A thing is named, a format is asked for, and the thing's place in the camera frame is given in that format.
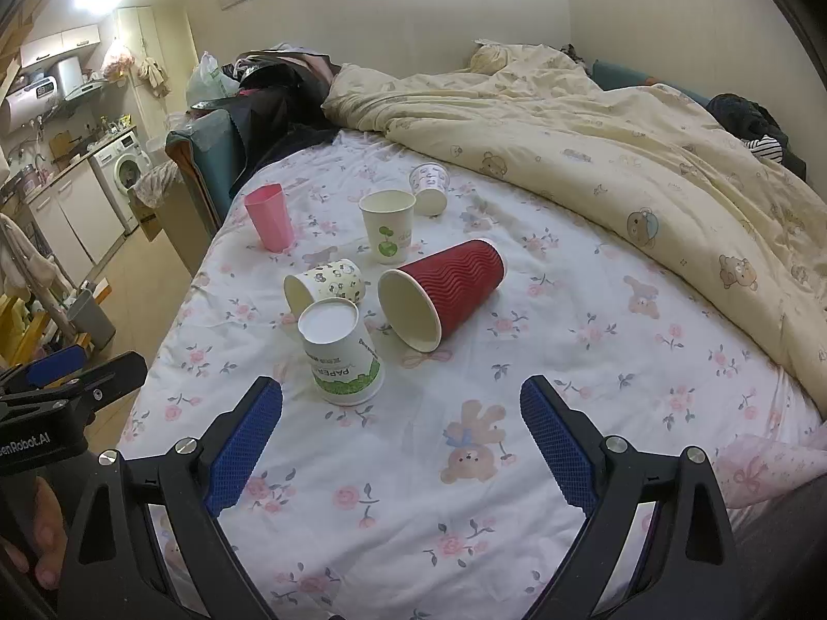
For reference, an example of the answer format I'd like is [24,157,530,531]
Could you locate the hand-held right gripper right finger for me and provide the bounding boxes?
[510,373,745,620]

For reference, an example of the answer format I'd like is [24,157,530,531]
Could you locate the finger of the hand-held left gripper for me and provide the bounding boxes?
[0,344,89,395]
[40,351,149,413]

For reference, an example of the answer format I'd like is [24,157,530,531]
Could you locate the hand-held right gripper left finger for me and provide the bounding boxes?
[58,376,337,620]

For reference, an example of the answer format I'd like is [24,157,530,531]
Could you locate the white cup green grass print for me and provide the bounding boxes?
[296,297,384,408]

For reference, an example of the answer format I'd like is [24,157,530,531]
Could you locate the white cup black animal print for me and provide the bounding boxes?
[283,258,365,332]

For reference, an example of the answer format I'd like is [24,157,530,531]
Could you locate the red ribbed paper cup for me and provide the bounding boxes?
[377,238,509,355]

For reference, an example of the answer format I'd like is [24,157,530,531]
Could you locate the pink plastic cup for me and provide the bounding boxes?
[243,182,294,253]

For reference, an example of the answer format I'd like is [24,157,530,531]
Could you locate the white cup green sprout print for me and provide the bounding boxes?
[358,189,417,266]

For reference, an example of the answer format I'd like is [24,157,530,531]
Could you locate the white cup pink pattern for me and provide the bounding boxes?
[408,163,452,218]

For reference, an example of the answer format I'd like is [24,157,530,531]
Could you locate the person's left hand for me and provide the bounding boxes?
[0,474,69,593]

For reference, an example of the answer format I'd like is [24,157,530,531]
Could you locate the yellow stool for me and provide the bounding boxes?
[0,293,50,370]

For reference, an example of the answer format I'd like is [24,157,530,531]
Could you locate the grey trash bin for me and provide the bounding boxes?
[66,288,118,351]

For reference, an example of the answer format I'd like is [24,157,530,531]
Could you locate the pale hanging clothes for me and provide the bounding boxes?
[0,212,60,299]

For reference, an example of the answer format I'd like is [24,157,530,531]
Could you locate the white base cabinet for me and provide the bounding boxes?
[28,160,128,280]

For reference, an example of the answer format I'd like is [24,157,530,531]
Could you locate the floral bear print bed sheet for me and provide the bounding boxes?
[116,121,825,620]

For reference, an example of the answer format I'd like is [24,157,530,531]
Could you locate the cardboard box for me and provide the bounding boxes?
[127,183,166,244]

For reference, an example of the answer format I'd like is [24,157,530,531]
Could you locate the floral cloth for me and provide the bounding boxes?
[132,163,180,209]

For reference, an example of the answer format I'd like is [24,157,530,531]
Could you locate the white washing machine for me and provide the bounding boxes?
[89,130,154,235]

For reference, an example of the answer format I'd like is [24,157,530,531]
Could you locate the pink bow print pillow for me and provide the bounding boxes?
[709,432,827,513]

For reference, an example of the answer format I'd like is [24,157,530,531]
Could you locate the grey cloth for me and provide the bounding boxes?
[729,483,827,620]

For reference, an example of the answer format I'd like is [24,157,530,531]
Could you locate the white water heater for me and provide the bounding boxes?
[1,76,67,136]

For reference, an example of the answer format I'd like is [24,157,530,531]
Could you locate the range hood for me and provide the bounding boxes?
[63,79,109,105]

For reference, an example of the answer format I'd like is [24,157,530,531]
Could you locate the beige hanging towel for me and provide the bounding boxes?
[138,56,171,100]

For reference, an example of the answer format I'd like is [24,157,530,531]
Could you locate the yellow bear print quilt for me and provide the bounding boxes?
[320,43,827,415]

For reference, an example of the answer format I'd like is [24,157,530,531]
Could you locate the pink hanging bag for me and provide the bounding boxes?
[101,38,136,83]

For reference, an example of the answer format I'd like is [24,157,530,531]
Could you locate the white plastic bag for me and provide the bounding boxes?
[185,51,240,112]

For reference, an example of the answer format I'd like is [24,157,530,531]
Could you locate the black clothes pile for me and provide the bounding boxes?
[225,45,345,190]

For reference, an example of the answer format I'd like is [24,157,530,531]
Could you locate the tall white cabinet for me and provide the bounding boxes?
[116,6,173,131]

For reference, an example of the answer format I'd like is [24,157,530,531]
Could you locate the striped garment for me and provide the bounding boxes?
[742,133,785,164]

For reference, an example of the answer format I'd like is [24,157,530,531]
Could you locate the dark clothes heap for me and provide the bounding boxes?
[707,93,810,177]

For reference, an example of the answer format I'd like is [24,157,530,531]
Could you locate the cream pillow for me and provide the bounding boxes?
[468,40,519,76]

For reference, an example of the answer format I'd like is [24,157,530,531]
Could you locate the teal bed frame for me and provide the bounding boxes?
[164,107,250,273]

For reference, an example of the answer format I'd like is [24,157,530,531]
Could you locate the white wall cabinet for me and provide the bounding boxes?
[19,24,103,69]

